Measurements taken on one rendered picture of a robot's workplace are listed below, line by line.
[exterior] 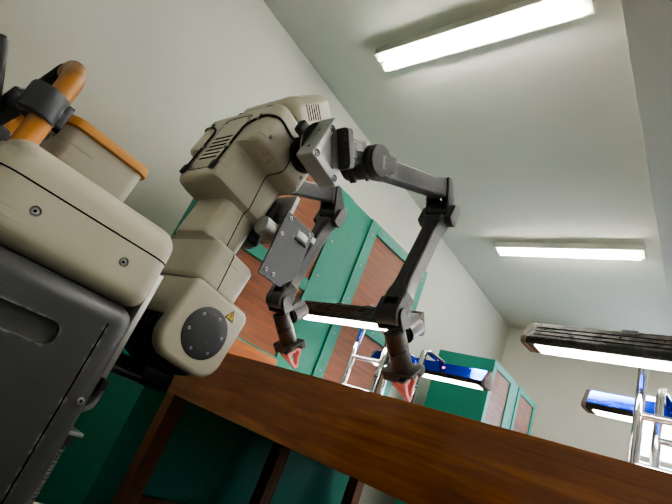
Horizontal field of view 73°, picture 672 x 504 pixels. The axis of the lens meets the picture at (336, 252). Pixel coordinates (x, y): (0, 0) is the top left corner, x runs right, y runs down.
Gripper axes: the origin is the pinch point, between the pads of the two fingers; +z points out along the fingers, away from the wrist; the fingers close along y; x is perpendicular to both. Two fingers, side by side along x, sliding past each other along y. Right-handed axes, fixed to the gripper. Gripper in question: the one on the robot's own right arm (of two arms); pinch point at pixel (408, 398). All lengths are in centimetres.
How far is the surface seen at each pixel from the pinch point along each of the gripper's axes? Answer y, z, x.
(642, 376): -47, 4, -36
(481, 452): -32.4, -8.3, 21.2
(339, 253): 91, -20, -77
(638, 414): -46, 11, -29
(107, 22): 165, -158, -28
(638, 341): -49, -10, -26
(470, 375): 20, 31, -64
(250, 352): 85, 2, -7
